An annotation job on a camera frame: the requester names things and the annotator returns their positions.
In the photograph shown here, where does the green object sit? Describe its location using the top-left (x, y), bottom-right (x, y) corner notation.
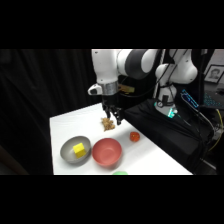
top-left (112, 170), bottom-right (129, 176)

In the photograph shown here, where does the black cloth-covered robot stand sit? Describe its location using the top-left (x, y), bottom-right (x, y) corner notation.
top-left (123, 97), bottom-right (215, 176)

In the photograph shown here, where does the small green light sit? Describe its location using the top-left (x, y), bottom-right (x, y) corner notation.
top-left (166, 108), bottom-right (178, 120)

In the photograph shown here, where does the black curtain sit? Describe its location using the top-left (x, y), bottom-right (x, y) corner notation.
top-left (0, 49), bottom-right (162, 176)

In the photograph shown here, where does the yellow block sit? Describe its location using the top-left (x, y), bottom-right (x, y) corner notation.
top-left (72, 142), bottom-right (88, 159)

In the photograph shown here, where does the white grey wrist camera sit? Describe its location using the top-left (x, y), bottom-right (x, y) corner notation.
top-left (87, 83), bottom-right (103, 96)

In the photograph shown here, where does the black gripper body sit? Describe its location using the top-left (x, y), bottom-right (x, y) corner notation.
top-left (101, 94), bottom-right (125, 118)

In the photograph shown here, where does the pink bowl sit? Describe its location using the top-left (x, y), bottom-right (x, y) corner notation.
top-left (91, 137), bottom-right (123, 168)

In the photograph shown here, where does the tan striped plush toy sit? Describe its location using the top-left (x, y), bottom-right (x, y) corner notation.
top-left (100, 116), bottom-right (117, 132)

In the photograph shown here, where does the tan wrist mount block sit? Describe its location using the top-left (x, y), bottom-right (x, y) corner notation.
top-left (117, 84), bottom-right (136, 95)

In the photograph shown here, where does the cyan-lit keyboard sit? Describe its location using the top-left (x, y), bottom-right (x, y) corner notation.
top-left (203, 92), bottom-right (224, 110)

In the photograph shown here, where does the blue-lit black device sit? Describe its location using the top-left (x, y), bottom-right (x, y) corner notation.
top-left (180, 88), bottom-right (200, 110)

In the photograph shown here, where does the grey bowl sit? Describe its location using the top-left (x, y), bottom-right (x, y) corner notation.
top-left (59, 135), bottom-right (92, 165)

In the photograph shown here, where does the yellow cable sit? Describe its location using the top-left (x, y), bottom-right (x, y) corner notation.
top-left (207, 108), bottom-right (224, 153)

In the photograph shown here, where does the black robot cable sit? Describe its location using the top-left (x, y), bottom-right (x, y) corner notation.
top-left (156, 49), bottom-right (188, 101)

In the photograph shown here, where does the framed portrait picture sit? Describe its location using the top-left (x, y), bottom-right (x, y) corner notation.
top-left (203, 64), bottom-right (224, 85)

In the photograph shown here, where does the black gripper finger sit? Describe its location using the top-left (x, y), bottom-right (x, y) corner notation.
top-left (114, 111), bottom-right (123, 127)
top-left (103, 105), bottom-right (113, 119)

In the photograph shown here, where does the red ball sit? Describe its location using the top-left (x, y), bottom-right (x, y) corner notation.
top-left (129, 131), bottom-right (141, 143)

